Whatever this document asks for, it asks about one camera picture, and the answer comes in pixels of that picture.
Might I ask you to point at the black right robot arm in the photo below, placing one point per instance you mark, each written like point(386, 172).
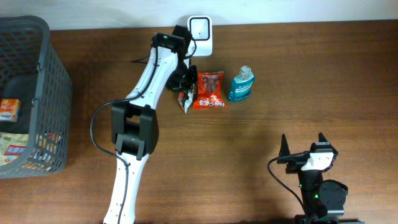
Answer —
point(322, 200)

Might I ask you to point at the white black barcode scanner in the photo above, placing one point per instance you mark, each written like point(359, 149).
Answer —
point(201, 28)

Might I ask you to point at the yellow chip bag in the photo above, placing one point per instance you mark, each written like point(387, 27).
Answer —
point(12, 146)

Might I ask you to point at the small orange box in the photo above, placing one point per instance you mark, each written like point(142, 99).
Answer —
point(10, 109)

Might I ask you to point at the red snack bag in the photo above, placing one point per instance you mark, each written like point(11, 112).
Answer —
point(209, 91)

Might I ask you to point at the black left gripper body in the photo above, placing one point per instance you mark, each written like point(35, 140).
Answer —
point(186, 82)

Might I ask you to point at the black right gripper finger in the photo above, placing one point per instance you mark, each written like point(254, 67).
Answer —
point(321, 137)
point(284, 147)

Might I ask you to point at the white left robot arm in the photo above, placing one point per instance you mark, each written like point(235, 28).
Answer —
point(134, 125)

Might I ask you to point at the blue mouthwash bottle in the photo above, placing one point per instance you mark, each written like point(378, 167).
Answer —
point(241, 84)

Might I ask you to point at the silver foil packet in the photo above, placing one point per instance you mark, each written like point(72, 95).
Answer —
point(185, 99)

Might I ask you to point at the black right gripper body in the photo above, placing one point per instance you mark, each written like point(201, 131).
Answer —
point(294, 158)

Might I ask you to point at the grey plastic mesh basket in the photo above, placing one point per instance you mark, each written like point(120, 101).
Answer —
point(32, 72)

